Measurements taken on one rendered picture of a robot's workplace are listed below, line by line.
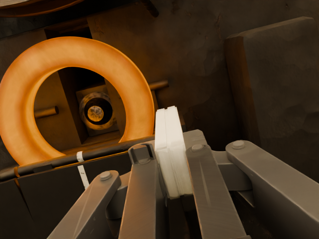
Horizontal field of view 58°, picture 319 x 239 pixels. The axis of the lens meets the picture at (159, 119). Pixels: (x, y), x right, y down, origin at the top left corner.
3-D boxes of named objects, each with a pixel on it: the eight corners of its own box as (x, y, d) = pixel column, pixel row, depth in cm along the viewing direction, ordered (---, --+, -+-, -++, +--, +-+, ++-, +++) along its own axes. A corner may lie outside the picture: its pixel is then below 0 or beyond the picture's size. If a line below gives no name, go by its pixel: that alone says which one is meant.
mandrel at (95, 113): (107, 108, 60) (101, 88, 59) (128, 104, 59) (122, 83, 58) (85, 131, 43) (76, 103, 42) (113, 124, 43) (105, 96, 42)
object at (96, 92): (117, 104, 75) (109, 75, 73) (140, 98, 74) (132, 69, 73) (87, 138, 45) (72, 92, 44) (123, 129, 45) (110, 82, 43)
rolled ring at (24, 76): (130, 17, 31) (132, 20, 34) (-31, 59, 32) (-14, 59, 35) (170, 172, 35) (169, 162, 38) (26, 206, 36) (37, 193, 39)
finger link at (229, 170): (190, 173, 13) (258, 158, 12) (181, 132, 17) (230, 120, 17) (196, 202, 13) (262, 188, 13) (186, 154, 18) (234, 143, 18)
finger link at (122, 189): (166, 209, 13) (104, 222, 13) (164, 160, 18) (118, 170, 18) (158, 180, 13) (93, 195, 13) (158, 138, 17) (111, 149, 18)
